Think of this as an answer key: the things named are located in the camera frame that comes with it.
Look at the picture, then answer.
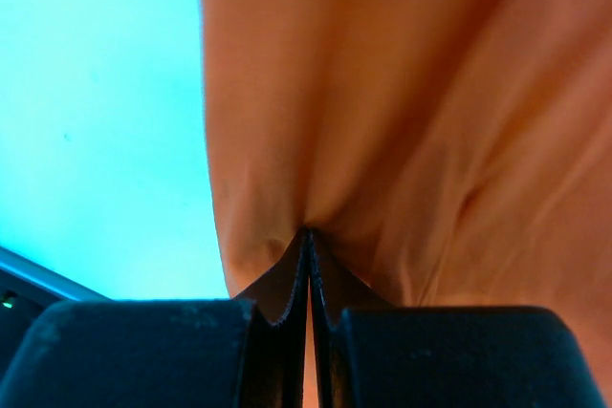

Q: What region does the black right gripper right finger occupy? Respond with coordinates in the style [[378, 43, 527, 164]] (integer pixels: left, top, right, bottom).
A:
[[308, 232, 604, 407]]

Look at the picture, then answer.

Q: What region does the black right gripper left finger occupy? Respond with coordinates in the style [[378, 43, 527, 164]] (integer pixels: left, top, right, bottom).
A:
[[1, 231, 308, 407]]

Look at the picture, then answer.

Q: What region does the orange t shirt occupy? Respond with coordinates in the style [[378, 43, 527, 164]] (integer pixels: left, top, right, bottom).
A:
[[203, 0, 611, 397]]

